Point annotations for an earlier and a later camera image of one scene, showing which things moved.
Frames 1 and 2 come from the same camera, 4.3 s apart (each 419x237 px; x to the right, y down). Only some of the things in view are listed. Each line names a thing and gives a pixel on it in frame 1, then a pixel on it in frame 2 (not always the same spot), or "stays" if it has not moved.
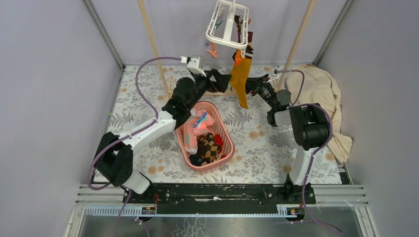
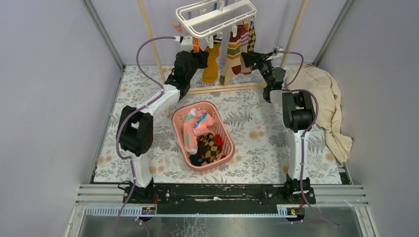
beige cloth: (308, 84) stays
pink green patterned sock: (197, 125) stays
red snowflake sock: (218, 140) stays
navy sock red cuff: (196, 159) stays
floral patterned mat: (262, 151) stays
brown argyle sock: (207, 147) stays
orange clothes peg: (238, 56) to (196, 45)
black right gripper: (252, 83) to (257, 59)
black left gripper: (221, 80) to (199, 58)
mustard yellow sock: (239, 76) to (210, 73)
